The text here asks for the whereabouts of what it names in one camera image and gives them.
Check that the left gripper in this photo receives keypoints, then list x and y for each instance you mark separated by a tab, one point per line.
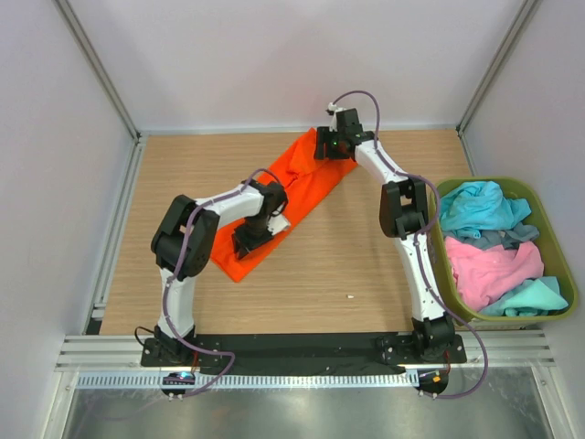
243	244

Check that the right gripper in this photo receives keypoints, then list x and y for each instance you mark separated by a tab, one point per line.
323	136

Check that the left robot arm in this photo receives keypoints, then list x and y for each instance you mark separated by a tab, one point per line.
183	242

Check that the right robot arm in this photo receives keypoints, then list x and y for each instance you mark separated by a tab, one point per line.
403	217

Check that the light blue t-shirt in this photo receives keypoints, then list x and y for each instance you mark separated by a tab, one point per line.
476	206

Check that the pink t-shirt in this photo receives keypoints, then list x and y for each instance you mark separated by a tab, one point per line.
483	276

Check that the grey t-shirt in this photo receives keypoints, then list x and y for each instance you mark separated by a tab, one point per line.
508	239

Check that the turquoise t-shirt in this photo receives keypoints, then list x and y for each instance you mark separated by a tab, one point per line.
533	297

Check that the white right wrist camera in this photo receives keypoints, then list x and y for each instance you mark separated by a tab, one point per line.
333	110

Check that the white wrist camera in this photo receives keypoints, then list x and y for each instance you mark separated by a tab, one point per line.
278	224
333	110

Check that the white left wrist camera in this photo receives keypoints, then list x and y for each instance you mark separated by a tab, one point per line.
278	224

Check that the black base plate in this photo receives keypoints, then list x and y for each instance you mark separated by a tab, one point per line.
341	354

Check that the white slotted cable duct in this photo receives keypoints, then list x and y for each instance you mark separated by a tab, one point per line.
166	380

